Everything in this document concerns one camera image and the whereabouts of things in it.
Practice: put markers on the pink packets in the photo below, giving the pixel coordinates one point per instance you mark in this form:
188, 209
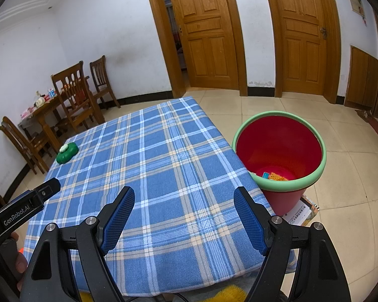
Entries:
27, 113

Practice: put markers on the printed booklet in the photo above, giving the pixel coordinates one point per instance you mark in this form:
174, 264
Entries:
302, 212

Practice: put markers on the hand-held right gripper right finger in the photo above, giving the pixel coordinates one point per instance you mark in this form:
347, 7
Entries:
250, 220

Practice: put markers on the closed wooden door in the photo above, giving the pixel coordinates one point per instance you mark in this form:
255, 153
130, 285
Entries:
299, 37

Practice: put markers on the yellow fluffy clothing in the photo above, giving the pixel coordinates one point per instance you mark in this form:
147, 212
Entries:
226, 294

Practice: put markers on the beige wall box cover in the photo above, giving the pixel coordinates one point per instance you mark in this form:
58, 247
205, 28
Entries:
354, 1

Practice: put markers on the red bin with green rim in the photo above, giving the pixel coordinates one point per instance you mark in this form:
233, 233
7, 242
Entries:
277, 141

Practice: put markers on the wooden slat-back chair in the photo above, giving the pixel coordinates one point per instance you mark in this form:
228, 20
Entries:
102, 81
75, 100
22, 144

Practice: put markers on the open wooden door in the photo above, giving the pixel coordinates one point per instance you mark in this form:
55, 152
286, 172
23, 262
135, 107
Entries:
208, 37

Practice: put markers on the person's left hand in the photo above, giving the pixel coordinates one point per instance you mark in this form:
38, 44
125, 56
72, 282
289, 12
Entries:
20, 262

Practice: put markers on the large yellow foam net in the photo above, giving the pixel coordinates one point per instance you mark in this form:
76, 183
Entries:
277, 176

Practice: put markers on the blue plaid blanket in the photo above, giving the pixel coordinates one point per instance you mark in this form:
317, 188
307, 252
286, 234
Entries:
163, 176

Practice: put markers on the beige figurine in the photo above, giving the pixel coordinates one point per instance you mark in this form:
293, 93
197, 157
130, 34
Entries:
40, 100

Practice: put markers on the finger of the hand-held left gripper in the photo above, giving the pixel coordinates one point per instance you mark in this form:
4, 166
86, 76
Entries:
47, 188

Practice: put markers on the blue white carton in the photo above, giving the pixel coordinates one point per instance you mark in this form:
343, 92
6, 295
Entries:
52, 93

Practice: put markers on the small teal box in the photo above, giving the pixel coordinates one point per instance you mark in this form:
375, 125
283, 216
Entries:
266, 175

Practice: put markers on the wooden dining table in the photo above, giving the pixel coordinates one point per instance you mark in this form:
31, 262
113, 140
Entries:
47, 110

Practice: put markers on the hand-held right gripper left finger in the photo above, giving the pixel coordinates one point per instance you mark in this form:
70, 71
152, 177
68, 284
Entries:
118, 217

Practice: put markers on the low wooden wall panel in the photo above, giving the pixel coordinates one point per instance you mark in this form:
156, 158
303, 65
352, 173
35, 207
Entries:
362, 78

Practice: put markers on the green round toy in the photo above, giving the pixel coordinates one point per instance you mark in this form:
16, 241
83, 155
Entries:
67, 154

